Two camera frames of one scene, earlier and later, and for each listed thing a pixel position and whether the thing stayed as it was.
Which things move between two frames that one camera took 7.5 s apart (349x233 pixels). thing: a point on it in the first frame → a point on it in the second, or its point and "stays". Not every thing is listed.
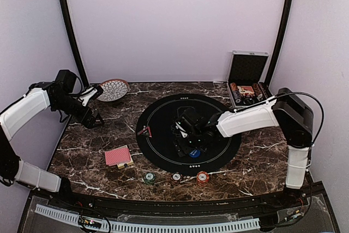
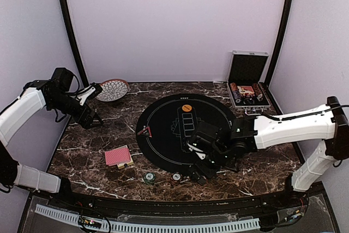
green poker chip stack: [149, 178] stays
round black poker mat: [160, 149] stays
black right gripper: [184, 140] → [203, 169]
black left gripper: [91, 117] stays
